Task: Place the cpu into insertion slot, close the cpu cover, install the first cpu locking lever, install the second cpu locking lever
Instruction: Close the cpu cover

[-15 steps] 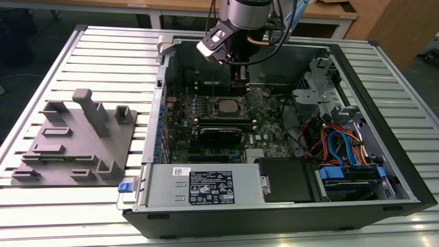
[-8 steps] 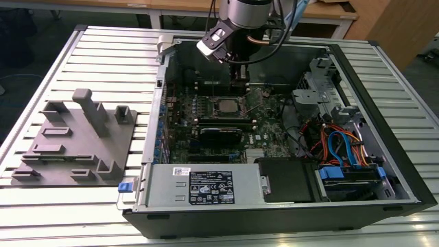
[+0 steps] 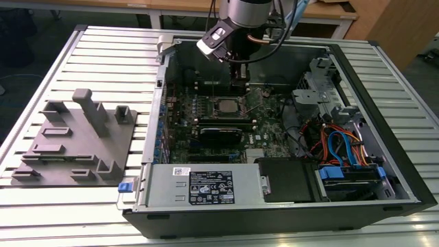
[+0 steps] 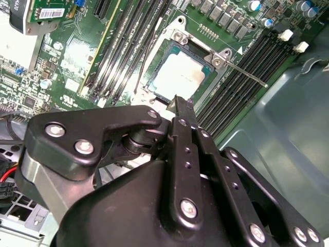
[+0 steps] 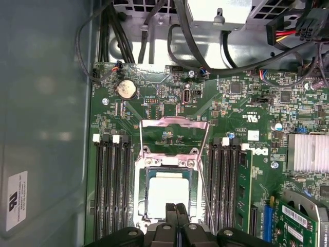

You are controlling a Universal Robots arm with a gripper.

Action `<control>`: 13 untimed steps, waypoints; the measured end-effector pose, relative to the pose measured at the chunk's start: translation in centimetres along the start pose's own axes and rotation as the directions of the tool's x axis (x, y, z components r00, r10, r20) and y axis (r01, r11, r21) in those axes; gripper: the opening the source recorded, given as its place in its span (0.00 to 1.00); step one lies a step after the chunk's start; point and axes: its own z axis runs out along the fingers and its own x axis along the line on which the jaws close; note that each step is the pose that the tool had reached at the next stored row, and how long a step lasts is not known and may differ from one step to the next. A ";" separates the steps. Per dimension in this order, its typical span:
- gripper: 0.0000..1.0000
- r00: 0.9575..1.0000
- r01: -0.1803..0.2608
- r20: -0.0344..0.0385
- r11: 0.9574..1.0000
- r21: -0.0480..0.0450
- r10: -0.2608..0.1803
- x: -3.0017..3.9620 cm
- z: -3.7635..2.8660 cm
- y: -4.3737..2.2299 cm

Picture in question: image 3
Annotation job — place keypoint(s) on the silver CPU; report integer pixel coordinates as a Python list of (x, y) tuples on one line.
[(228, 106)]

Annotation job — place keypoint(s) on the CPU socket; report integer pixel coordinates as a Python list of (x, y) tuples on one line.
[(216, 103)]

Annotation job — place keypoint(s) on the black expansion slot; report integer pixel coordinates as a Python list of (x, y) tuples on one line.
[(206, 158)]

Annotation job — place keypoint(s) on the grey case latch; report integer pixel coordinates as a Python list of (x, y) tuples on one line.
[(164, 43)]

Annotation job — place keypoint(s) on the grey metal drive cage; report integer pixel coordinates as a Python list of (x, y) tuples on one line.
[(308, 99)]

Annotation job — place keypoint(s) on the green motherboard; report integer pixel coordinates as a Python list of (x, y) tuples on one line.
[(271, 128)]

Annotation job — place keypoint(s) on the black graphics card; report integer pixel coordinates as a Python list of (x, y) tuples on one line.
[(219, 137)]

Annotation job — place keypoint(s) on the silver chipset heat sink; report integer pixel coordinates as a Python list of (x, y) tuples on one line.
[(255, 153)]

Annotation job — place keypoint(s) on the wooden cabinet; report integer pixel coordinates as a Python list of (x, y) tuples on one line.
[(394, 25)]

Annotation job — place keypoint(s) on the black plastic shroud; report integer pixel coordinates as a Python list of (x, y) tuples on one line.
[(291, 180)]

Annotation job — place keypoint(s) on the hard disk blue carrier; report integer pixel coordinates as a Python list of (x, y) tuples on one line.
[(328, 173)]

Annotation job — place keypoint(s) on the grey wheeled stand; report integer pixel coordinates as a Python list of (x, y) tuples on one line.
[(433, 54)]

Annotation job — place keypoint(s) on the silver power supply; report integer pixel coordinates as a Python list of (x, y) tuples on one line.
[(164, 185)]

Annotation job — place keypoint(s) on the grey parts rack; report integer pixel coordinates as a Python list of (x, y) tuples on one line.
[(79, 144)]

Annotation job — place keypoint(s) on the blue plastic latch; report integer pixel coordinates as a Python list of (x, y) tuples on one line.
[(124, 187)]

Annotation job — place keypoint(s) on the black PC case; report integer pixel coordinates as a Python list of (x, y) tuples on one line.
[(240, 221)]

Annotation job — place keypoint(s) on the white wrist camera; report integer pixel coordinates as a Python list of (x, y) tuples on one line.
[(212, 38)]

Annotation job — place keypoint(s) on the wooden desk white frame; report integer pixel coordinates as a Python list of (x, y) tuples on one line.
[(328, 14), (86, 3)]

